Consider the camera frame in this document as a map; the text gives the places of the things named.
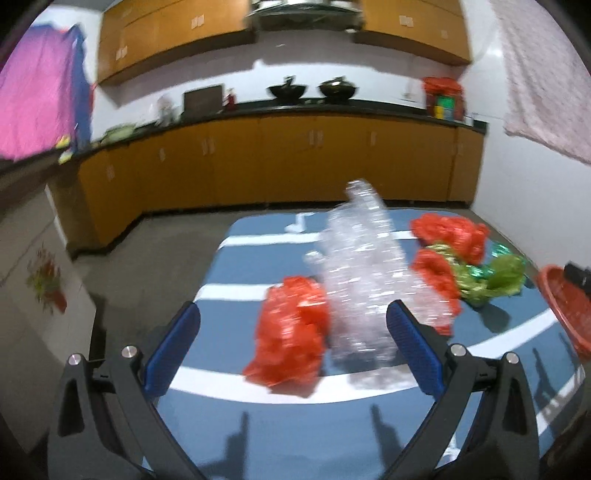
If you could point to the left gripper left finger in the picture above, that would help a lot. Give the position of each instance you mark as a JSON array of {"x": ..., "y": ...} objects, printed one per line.
[{"x": 82, "y": 440}]

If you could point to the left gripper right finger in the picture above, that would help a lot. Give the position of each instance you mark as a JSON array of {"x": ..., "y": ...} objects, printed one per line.
[{"x": 502, "y": 442}]

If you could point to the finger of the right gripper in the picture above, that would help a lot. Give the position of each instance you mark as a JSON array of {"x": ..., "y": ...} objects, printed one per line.
[{"x": 578, "y": 276}]

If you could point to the clear bubble wrap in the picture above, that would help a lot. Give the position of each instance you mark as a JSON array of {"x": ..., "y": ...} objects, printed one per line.
[{"x": 363, "y": 268}]

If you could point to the large red plastic bag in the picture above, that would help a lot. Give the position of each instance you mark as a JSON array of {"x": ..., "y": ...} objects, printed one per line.
[{"x": 291, "y": 337}]

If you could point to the orange lower kitchen cabinets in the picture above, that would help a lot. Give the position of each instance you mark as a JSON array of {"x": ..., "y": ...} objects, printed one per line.
[{"x": 269, "y": 158}]

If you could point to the orange kitchen cabinets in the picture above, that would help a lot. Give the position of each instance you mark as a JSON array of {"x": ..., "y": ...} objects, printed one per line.
[
  {"x": 269, "y": 158},
  {"x": 139, "y": 36}
]

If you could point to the orange upper kitchen cabinets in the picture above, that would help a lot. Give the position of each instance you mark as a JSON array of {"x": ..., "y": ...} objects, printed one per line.
[{"x": 139, "y": 36}]

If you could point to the red plastic basin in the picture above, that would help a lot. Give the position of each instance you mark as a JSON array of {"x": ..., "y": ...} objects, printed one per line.
[{"x": 570, "y": 304}]

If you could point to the yellow-green plastic bag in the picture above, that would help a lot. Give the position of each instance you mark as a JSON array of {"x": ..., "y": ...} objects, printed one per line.
[{"x": 504, "y": 275}]

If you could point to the dark green plastic bag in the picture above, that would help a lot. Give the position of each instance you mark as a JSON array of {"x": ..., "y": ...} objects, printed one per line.
[{"x": 484, "y": 271}]

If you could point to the red crumpled plastic bag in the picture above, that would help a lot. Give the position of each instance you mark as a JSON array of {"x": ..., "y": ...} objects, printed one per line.
[{"x": 466, "y": 238}]

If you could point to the blue white striped cloth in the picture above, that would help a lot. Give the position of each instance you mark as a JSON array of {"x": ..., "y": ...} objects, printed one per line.
[{"x": 367, "y": 404}]

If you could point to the white floral panel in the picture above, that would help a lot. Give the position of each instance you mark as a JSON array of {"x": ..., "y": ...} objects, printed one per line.
[{"x": 46, "y": 315}]

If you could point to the pink floral hanging cloth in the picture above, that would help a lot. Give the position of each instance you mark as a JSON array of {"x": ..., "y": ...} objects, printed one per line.
[{"x": 548, "y": 83}]

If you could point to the red bag of groceries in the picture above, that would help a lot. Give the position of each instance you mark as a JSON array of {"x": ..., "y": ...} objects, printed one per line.
[{"x": 444, "y": 98}]

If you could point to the green bowl on counter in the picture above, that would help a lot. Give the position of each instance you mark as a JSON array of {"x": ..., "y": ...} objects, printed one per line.
[{"x": 118, "y": 133}]

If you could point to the black lidded wok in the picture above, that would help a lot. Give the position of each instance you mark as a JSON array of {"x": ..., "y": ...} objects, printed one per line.
[{"x": 337, "y": 90}]

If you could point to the magenta hanging cloth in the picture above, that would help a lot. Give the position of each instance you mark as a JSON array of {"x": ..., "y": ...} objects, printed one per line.
[{"x": 46, "y": 98}]

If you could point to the dark cutting board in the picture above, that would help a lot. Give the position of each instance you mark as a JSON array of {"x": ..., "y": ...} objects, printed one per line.
[{"x": 202, "y": 102}]

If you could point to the small red bottle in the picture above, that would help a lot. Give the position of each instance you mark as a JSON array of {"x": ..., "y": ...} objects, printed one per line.
[{"x": 229, "y": 103}]

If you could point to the range hood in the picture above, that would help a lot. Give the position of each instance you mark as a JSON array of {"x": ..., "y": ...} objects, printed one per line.
[{"x": 305, "y": 15}]

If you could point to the black wok with handle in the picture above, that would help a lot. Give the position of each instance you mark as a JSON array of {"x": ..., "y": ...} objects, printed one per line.
[{"x": 288, "y": 92}]

